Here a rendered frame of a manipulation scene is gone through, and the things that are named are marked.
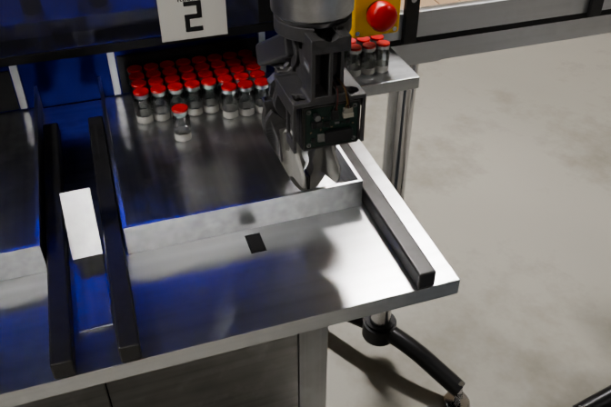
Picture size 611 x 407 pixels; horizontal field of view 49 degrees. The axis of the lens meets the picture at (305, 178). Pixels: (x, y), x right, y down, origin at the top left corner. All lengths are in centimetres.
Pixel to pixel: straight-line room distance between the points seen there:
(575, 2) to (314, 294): 80
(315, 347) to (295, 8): 88
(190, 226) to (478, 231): 151
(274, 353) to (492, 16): 72
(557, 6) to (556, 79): 181
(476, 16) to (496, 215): 113
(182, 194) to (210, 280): 14
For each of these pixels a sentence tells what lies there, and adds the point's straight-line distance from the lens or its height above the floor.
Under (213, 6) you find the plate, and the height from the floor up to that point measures 103.
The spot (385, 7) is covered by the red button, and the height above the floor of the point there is 101.
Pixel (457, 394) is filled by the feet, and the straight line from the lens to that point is 166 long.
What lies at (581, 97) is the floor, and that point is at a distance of 297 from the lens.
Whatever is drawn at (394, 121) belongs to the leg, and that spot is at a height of 70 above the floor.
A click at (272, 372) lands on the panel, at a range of 136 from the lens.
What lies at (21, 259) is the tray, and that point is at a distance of 72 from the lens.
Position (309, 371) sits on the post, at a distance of 140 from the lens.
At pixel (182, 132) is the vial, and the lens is 87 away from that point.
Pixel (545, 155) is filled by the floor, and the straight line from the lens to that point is 254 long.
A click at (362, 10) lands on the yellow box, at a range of 94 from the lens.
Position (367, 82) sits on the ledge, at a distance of 102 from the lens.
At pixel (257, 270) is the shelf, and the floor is 88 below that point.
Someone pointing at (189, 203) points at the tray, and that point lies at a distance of 78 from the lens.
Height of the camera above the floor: 136
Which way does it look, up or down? 36 degrees down
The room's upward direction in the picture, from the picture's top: straight up
